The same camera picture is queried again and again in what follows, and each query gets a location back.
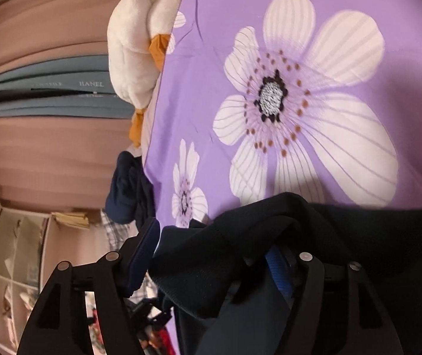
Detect red garment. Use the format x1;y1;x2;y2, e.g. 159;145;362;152
148;325;176;355

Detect navy folded clothes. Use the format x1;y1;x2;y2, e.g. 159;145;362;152
105;151;156;225

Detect white plush duck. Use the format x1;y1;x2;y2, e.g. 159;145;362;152
106;0;184;148

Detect white cubby shelf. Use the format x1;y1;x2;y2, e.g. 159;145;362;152
0;207;50;344

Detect dark navy jacket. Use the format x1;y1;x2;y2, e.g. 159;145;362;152
148;191;422;355

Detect stack of papers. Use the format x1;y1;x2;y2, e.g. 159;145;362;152
51;211;91;229

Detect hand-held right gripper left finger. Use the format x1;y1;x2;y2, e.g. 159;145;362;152
16;216;161;355

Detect purple floral blanket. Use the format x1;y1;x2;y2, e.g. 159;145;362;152
142;0;422;355

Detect pink curtain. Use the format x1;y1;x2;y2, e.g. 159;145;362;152
0;0;193;211

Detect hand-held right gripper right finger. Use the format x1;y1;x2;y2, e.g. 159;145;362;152
266;246;406;355

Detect grey-blue curtain panel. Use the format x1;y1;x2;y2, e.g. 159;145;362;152
0;55;135;121

